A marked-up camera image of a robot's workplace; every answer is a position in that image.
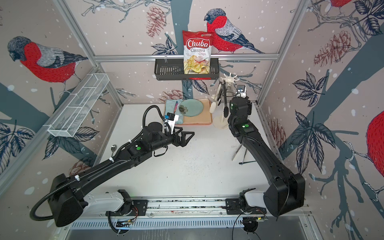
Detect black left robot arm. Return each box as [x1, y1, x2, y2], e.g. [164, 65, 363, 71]
[30, 105, 195, 227]

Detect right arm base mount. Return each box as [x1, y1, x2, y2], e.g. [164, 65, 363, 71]
[222, 189, 267, 215]

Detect green ceramic plate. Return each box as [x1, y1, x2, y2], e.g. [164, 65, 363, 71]
[179, 99, 204, 117]

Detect light blue cloth napkin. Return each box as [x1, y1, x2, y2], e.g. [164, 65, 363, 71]
[165, 100, 184, 125]

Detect cream utensil rack stand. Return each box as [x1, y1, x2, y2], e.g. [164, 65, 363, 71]
[210, 73, 240, 130]

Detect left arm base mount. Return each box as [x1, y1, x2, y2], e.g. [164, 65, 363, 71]
[105, 190, 149, 217]

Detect white mesh wall basket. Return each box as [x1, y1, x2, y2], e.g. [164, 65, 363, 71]
[48, 73, 110, 137]

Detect orange tray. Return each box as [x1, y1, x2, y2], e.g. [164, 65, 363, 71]
[182, 99, 212, 125]

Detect Chuba cassava chips bag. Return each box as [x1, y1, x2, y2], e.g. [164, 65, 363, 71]
[183, 31, 213, 75]

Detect colourful handled knife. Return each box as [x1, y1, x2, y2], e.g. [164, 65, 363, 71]
[173, 101, 179, 114]

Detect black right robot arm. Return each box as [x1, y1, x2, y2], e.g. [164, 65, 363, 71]
[228, 97, 306, 217]

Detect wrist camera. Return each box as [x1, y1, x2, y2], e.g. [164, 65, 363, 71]
[165, 113, 179, 133]
[235, 85, 247, 98]

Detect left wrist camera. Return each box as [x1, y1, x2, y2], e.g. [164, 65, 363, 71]
[165, 113, 179, 133]

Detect silver spoon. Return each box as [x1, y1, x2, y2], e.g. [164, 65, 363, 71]
[111, 145, 117, 157]

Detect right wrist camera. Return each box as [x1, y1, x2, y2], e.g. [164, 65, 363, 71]
[235, 85, 247, 98]

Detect black wire shelf basket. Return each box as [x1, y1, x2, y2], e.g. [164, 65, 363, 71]
[154, 58, 220, 81]

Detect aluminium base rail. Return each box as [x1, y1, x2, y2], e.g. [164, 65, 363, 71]
[61, 195, 313, 230]

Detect cream handled utensil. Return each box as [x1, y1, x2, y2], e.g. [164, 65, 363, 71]
[232, 144, 248, 165]

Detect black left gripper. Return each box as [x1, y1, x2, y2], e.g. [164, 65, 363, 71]
[150, 125, 195, 153]

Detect black steel tongs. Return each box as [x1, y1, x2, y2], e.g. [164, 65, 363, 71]
[222, 81, 233, 118]

